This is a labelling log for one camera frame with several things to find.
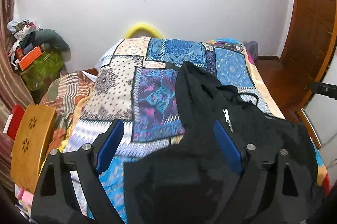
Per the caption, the black hooded sweatshirt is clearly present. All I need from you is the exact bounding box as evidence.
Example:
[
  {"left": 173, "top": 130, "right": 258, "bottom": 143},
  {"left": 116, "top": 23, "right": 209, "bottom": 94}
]
[{"left": 124, "top": 62, "right": 324, "bottom": 223}]

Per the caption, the patchwork patterned bed quilt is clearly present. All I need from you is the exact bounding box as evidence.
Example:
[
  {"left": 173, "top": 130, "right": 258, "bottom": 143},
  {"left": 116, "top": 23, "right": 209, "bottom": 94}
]
[{"left": 66, "top": 38, "right": 282, "bottom": 223}]

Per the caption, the striped orange brown blanket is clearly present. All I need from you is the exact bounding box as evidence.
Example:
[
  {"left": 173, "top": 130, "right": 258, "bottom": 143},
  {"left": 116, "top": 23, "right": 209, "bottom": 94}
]
[{"left": 40, "top": 71, "right": 95, "bottom": 151}]

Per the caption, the brown wooden door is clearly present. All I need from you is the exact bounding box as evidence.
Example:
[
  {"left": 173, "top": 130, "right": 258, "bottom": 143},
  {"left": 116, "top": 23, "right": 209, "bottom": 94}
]
[{"left": 281, "top": 0, "right": 336, "bottom": 107}]

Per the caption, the wooden folding lap table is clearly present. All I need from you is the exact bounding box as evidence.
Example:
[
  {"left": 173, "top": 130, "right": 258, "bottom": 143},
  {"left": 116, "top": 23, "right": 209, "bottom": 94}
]
[{"left": 10, "top": 105, "right": 56, "bottom": 193}]

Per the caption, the red book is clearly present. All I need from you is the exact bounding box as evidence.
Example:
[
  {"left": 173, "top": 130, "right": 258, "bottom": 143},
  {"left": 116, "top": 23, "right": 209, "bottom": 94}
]
[{"left": 3, "top": 105, "right": 25, "bottom": 141}]

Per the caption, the red striped curtain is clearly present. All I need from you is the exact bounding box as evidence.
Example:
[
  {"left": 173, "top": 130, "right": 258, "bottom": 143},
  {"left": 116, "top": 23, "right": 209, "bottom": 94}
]
[{"left": 1, "top": 0, "right": 34, "bottom": 190}]

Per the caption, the orange box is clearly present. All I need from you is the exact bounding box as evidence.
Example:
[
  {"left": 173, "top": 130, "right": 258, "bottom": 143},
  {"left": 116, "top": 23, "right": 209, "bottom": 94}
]
[{"left": 19, "top": 47, "right": 42, "bottom": 71}]

